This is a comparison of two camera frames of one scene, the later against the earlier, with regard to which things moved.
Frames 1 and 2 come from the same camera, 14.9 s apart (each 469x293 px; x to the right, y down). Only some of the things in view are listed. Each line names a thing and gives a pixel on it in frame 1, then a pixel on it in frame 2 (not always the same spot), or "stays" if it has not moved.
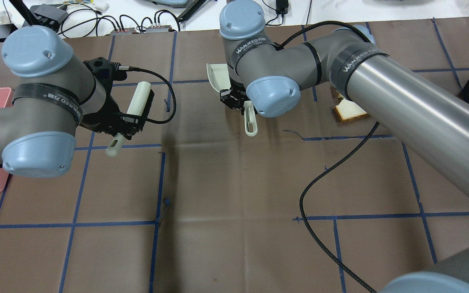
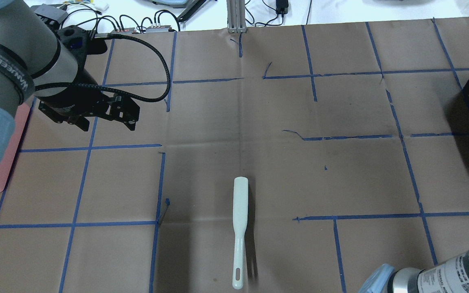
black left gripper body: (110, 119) → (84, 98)
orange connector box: (127, 31) stays
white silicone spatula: (140, 105) → (240, 204)
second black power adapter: (281, 7) stays
